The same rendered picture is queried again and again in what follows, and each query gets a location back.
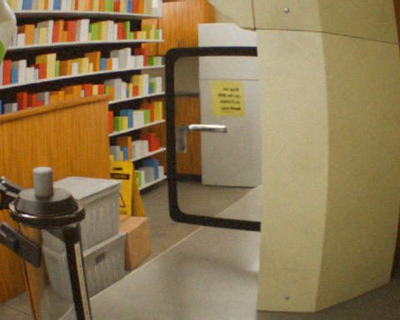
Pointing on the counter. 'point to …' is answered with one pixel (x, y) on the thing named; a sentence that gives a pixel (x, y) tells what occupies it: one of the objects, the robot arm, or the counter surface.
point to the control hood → (237, 12)
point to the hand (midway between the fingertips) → (46, 238)
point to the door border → (175, 135)
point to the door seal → (171, 137)
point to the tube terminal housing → (327, 150)
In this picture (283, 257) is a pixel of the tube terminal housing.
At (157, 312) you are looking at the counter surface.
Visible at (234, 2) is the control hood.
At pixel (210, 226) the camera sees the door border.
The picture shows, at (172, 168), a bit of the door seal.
